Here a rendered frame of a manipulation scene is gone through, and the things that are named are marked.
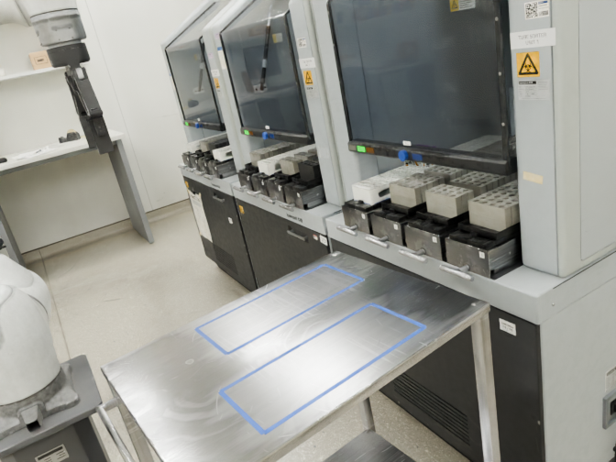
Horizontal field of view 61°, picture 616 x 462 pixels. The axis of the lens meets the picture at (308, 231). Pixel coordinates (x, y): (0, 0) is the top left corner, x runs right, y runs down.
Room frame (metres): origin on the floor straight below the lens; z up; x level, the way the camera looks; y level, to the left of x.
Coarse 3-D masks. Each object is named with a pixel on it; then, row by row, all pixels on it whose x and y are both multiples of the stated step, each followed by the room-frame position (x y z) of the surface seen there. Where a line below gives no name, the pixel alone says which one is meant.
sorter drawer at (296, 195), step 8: (288, 184) 1.91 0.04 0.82; (296, 184) 1.89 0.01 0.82; (312, 184) 1.85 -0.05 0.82; (320, 184) 1.87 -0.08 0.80; (288, 192) 1.91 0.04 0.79; (296, 192) 1.84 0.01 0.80; (304, 192) 1.82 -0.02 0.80; (312, 192) 1.84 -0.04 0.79; (320, 192) 1.85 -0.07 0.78; (288, 200) 1.92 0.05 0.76; (296, 200) 1.85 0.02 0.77; (304, 200) 1.82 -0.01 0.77; (312, 200) 1.83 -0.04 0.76; (288, 208) 1.83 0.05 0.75
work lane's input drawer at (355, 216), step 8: (352, 200) 1.57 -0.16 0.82; (360, 200) 1.53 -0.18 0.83; (344, 208) 1.56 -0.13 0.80; (352, 208) 1.52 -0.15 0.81; (360, 208) 1.49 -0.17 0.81; (368, 208) 1.47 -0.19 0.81; (376, 208) 1.48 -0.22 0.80; (344, 216) 1.57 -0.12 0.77; (352, 216) 1.53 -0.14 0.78; (360, 216) 1.49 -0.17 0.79; (368, 216) 1.46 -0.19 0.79; (352, 224) 1.53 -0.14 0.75; (360, 224) 1.49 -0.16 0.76; (368, 224) 1.46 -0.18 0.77; (352, 232) 1.46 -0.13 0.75; (368, 232) 1.46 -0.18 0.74
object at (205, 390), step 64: (256, 320) 0.93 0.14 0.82; (320, 320) 0.88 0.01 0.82; (384, 320) 0.83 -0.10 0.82; (448, 320) 0.79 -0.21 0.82; (128, 384) 0.80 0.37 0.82; (192, 384) 0.76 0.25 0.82; (256, 384) 0.72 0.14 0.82; (320, 384) 0.69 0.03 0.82; (384, 384) 0.67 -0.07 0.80; (192, 448) 0.60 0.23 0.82; (256, 448) 0.58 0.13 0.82; (384, 448) 1.08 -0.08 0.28
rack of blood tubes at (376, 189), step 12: (396, 168) 1.66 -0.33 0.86; (408, 168) 1.63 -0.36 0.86; (420, 168) 1.60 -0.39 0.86; (372, 180) 1.58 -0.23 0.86; (384, 180) 1.56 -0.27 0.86; (396, 180) 1.53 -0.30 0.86; (360, 192) 1.53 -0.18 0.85; (372, 192) 1.49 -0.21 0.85; (384, 192) 1.60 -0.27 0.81; (372, 204) 1.49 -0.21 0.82
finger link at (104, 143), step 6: (102, 120) 1.07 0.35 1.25; (90, 126) 1.06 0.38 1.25; (96, 132) 1.06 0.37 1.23; (108, 132) 1.07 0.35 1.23; (96, 138) 1.06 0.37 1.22; (102, 138) 1.07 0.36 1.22; (108, 138) 1.07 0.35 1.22; (96, 144) 1.06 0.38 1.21; (102, 144) 1.07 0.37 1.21; (108, 144) 1.07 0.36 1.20; (102, 150) 1.06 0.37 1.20; (108, 150) 1.07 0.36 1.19
